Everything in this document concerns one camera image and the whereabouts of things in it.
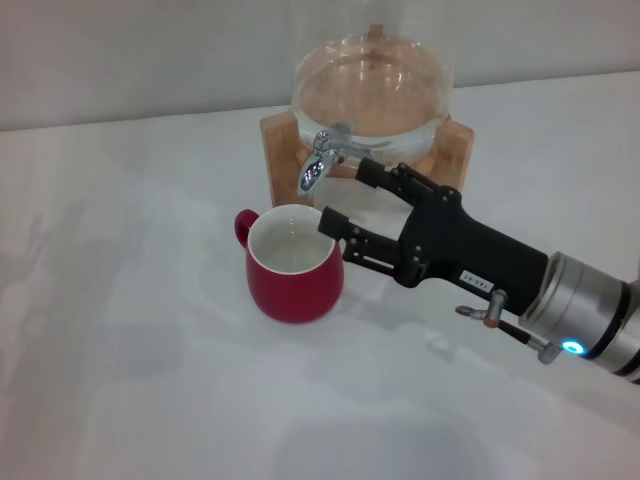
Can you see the wooden dispenser stand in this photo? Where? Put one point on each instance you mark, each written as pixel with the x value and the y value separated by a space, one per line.
pixel 280 160

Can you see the glass water dispenser jar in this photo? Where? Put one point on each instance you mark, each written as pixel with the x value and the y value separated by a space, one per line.
pixel 372 85

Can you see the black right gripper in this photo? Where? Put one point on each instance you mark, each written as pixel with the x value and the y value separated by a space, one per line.
pixel 465 255

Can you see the chrome faucet with lever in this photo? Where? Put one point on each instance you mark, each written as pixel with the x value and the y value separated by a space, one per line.
pixel 315 170

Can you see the red ceramic cup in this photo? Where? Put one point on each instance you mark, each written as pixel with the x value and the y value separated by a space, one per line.
pixel 295 295

